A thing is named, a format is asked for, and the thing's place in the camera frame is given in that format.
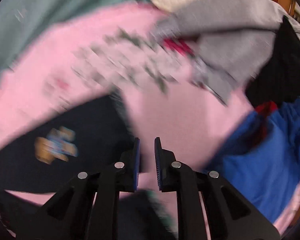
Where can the pink floral bed sheet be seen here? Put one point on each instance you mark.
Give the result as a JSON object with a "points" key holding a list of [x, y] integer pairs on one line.
{"points": [[107, 51]]}

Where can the dark navy pants grey waistband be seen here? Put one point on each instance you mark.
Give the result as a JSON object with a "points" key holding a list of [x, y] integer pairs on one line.
{"points": [[87, 138]]}

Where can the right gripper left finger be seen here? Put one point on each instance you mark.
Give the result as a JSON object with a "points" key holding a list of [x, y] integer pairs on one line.
{"points": [[86, 207]]}

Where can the blue garment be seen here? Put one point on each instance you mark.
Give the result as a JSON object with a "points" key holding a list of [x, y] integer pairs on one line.
{"points": [[261, 158]]}

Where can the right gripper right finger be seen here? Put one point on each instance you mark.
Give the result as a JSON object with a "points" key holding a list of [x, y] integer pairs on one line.
{"points": [[209, 207]]}

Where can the black garment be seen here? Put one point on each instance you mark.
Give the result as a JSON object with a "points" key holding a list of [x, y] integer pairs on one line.
{"points": [[279, 79]]}

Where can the grey garment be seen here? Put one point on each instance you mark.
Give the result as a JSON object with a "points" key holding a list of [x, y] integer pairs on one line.
{"points": [[235, 40]]}

